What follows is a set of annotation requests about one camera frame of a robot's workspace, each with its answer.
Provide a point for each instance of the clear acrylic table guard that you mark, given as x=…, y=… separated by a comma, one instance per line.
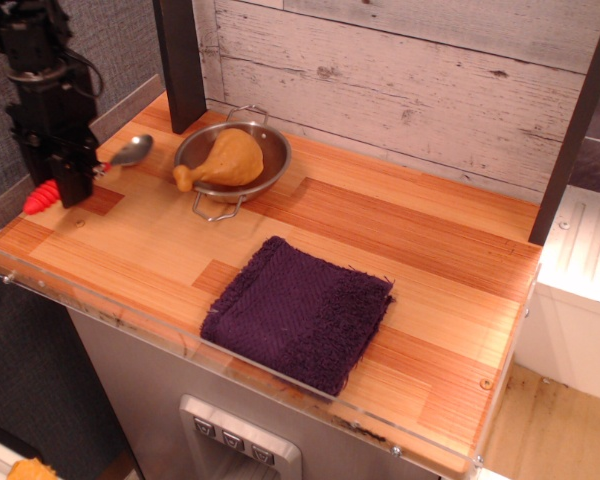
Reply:
x=424, y=388

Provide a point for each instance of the dark left wooden post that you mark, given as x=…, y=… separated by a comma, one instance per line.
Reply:
x=180, y=57

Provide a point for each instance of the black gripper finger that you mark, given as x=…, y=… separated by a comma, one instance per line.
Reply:
x=74, y=178
x=36, y=158

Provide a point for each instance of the dark right wooden post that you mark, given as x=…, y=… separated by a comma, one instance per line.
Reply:
x=564, y=166

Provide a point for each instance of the white toy sink counter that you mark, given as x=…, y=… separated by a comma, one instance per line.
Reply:
x=560, y=338

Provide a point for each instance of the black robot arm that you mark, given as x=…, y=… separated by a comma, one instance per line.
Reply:
x=34, y=37

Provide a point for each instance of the purple folded towel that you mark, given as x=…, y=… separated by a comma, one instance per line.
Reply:
x=299, y=315

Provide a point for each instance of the grey toy fridge cabinet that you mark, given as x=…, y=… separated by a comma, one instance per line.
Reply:
x=145, y=383

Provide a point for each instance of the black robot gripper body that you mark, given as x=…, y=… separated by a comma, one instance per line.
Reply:
x=57, y=112

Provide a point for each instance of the dark wooden post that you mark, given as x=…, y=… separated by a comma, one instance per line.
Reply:
x=564, y=166
x=180, y=57

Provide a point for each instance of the orange plush object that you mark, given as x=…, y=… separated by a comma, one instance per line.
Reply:
x=31, y=469

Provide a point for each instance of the steel bowl with handles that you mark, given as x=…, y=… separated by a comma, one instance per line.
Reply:
x=214, y=203

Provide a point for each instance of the red handled metal spoon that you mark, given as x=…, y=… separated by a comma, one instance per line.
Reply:
x=46, y=194

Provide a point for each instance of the silver dispenser button panel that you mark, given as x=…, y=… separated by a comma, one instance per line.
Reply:
x=224, y=446

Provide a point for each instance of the toy chicken drumstick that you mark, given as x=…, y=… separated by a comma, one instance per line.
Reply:
x=235, y=159

